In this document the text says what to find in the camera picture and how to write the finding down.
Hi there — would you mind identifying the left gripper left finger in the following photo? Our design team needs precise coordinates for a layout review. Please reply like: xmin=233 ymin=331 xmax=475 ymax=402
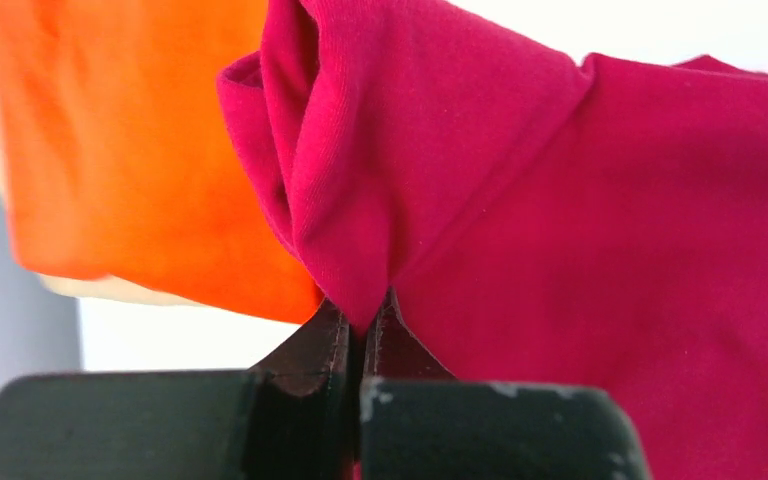
xmin=0 ymin=303 xmax=351 ymax=479

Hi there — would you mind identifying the red t shirt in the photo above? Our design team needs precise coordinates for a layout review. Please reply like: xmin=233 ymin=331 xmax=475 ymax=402
xmin=217 ymin=1 xmax=768 ymax=479

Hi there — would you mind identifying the folded orange t shirt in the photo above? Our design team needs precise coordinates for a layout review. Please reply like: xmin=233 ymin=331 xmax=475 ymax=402
xmin=0 ymin=1 xmax=322 ymax=324

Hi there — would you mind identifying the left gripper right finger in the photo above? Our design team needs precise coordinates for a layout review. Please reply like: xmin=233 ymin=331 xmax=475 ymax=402
xmin=359 ymin=292 xmax=651 ymax=480

